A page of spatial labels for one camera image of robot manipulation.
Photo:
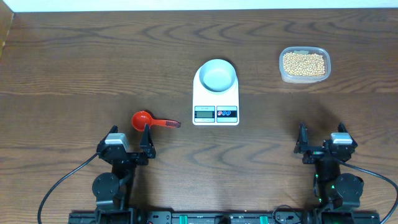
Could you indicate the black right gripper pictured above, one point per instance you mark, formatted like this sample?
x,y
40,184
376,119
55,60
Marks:
x,y
302,141

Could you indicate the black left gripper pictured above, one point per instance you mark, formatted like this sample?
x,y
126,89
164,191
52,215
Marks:
x,y
148,149

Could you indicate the red measuring scoop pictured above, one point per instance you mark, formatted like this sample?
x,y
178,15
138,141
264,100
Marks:
x,y
143,118

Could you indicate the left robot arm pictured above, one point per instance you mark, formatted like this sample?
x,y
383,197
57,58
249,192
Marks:
x,y
113,189

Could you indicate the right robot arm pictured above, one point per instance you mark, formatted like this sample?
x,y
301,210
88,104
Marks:
x,y
339,193

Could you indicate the white digital kitchen scale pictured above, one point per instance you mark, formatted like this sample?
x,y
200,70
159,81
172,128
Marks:
x,y
214,108

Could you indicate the grey round bowl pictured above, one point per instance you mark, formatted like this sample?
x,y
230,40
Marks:
x,y
217,75

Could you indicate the clear plastic container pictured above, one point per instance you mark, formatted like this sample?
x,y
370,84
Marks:
x,y
305,50

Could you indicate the pile of soybeans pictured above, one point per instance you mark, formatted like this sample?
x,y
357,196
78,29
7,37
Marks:
x,y
307,65

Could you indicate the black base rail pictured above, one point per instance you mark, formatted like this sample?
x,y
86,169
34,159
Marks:
x,y
164,217

